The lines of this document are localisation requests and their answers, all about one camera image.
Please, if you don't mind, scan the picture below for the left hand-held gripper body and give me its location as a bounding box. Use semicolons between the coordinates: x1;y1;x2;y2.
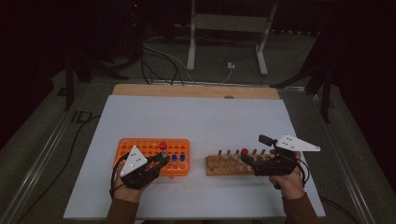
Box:
120;145;162;190

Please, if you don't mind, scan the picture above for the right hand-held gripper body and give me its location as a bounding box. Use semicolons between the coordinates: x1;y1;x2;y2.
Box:
253;133;321;177

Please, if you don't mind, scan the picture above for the orange plastic tube rack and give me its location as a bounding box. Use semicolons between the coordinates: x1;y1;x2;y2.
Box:
113;137;191;177

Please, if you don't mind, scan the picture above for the wooden tube rack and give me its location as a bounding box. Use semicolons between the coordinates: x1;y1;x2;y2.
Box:
205;148;276;176

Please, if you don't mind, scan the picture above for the person's right hand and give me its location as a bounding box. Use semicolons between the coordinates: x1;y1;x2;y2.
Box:
268;151;306;201

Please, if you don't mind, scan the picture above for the person's left hand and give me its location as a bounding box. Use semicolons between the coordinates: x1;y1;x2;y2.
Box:
111;173;151;204

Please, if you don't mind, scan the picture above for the white table sheet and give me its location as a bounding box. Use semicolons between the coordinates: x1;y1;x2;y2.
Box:
63;94;327;220

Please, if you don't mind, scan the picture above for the black tripod stand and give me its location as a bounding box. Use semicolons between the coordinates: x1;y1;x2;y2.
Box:
270;55;335;124
64;52;129;112

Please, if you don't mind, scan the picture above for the dark equipment rack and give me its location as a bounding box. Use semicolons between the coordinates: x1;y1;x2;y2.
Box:
122;0;146;60

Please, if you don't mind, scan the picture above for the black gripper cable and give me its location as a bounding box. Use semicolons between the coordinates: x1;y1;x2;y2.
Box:
108;151;130;199
295;157;311;188

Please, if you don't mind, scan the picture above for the black floor cable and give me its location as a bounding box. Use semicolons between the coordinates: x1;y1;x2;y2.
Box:
17;115;102;224
318;195;358;224
139;40;185;86

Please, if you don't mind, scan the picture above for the white floor cable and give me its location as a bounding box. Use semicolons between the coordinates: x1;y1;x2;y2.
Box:
218;68;233;85

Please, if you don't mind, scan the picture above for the white metal desk frame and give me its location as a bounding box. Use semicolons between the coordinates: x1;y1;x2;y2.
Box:
186;0;278;77

